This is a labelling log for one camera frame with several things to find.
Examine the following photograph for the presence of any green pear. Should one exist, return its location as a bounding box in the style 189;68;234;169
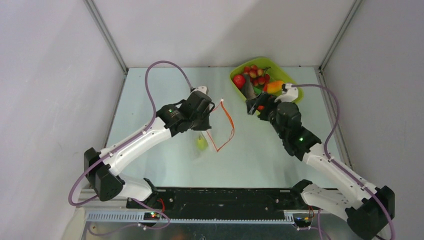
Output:
195;135;209;151

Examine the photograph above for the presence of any orange yellow mango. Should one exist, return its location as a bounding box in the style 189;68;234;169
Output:
263;80;285;94

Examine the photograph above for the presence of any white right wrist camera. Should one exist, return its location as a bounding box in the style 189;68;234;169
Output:
274;83;300;103

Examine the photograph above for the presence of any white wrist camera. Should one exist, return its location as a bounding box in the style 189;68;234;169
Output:
190;86;209;95
274;83;300;103

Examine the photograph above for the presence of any green plastic bin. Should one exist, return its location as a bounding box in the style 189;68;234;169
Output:
229;57;296;100

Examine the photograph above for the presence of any grey cable duct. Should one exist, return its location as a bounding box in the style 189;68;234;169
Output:
85;210;295;224

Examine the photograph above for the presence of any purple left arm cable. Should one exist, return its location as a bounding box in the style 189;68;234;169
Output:
68;60;194;238

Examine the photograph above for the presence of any red cherry bunch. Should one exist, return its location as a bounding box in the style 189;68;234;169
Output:
243;64;271;87

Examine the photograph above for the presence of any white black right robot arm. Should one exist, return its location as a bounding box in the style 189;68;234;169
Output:
245;92;395;240

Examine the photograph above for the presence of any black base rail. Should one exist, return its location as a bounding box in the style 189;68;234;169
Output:
146;187;318;219

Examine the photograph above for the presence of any dark grey fish toy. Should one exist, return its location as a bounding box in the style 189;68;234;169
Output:
240;73;257;100

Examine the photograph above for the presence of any red apple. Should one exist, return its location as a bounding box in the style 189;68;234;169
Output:
232;74;246;90

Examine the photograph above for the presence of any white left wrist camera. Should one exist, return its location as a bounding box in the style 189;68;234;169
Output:
190;86;209;95

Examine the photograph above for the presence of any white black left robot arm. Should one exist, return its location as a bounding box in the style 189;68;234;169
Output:
84;86;213;208

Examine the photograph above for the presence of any clear zip bag orange zipper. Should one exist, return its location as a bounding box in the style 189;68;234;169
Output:
194;98;236;159

